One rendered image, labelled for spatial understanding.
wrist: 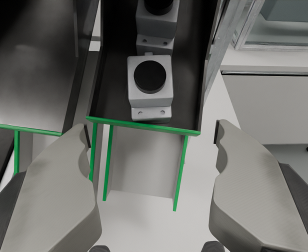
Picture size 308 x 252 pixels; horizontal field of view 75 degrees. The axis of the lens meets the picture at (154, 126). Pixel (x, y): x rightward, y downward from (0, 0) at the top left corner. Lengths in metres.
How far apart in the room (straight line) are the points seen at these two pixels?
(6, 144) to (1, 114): 0.28
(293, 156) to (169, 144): 1.67
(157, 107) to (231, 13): 0.15
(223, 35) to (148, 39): 0.11
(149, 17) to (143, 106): 0.09
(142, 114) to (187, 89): 0.07
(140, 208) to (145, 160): 0.19
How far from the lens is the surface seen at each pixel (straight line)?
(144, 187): 0.41
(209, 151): 0.64
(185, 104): 0.26
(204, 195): 0.58
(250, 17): 0.99
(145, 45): 0.25
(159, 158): 0.39
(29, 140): 0.42
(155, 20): 0.23
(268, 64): 1.05
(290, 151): 2.00
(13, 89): 0.30
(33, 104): 0.28
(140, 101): 0.20
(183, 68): 0.27
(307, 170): 1.99
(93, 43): 0.31
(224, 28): 0.30
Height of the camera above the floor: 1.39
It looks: 55 degrees down
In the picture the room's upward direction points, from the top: 6 degrees clockwise
